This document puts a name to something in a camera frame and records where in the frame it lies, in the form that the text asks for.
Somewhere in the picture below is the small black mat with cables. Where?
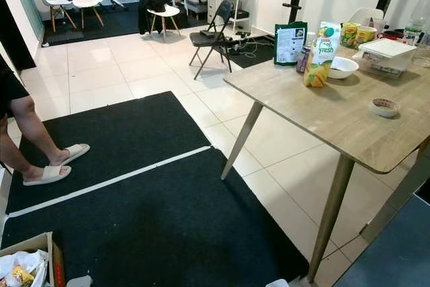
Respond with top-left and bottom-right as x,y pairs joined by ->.
225,35 -> 276,69

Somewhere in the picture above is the yellow cup noodle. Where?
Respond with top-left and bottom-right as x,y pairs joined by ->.
340,22 -> 361,48
355,26 -> 377,48

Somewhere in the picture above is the black floor mat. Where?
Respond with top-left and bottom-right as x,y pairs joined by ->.
5,91 -> 211,215
0,148 -> 310,287

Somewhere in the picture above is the silver fridge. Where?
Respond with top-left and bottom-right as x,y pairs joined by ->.
333,136 -> 430,287

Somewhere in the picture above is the white ceramic bowl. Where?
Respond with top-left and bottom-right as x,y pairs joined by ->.
328,56 -> 360,79

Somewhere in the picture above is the mango juice carton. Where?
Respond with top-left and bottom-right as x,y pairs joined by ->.
304,22 -> 342,88

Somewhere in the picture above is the beige slipper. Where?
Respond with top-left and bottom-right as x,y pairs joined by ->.
22,165 -> 72,186
59,143 -> 91,165

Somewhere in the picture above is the small dark can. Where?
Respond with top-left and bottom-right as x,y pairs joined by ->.
296,45 -> 311,74

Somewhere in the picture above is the small bowl with brown filling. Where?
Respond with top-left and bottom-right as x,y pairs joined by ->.
371,98 -> 401,118

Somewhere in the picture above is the white plastic bag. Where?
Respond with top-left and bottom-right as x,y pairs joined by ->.
3,249 -> 49,287

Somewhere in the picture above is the yellow snack wrapper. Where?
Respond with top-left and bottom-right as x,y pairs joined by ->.
5,265 -> 36,287

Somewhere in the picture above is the person in black shorts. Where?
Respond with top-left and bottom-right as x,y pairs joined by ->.
0,55 -> 91,187

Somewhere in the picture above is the clear water bottle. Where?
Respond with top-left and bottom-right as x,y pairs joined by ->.
403,0 -> 430,66

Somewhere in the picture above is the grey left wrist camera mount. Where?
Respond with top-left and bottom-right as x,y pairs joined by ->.
66,276 -> 93,287

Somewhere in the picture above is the black folding chair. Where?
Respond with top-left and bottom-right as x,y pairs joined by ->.
188,0 -> 236,81

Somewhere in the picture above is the dark room rug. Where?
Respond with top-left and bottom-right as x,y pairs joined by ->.
40,1 -> 209,47

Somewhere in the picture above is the cardboard box with rubbish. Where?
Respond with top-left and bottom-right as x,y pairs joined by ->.
0,232 -> 66,287

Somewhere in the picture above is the black jacket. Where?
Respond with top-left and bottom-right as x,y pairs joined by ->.
138,0 -> 167,36

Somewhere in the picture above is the white lidded container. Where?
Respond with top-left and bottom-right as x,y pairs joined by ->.
353,38 -> 417,76

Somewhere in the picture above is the wooden table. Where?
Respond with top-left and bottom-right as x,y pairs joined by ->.
220,35 -> 430,283

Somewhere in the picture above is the green seasoning pouch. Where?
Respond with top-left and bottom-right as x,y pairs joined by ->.
274,22 -> 308,66

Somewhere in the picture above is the white tape strip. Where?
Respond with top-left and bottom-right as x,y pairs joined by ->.
7,146 -> 212,218

